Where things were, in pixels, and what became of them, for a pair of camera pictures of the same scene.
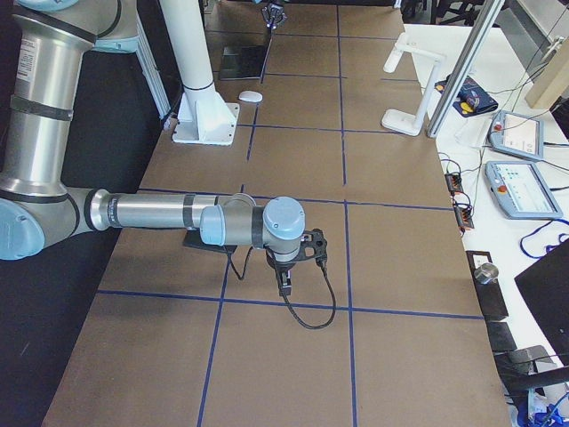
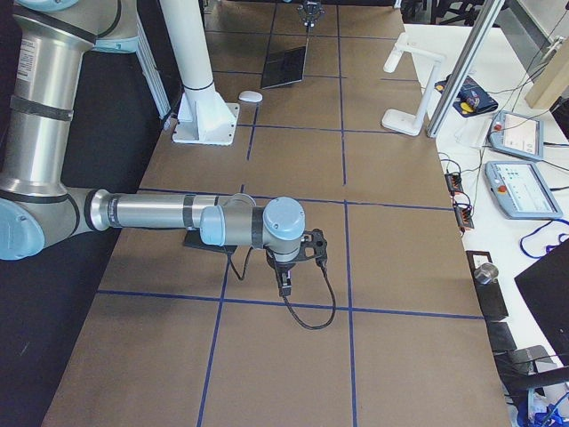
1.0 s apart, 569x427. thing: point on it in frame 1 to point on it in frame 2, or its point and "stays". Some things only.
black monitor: (546, 286) stays
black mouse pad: (193, 237) stays
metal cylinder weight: (486, 273) stays
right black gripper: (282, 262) stays
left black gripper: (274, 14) to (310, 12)
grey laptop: (242, 62) to (284, 67)
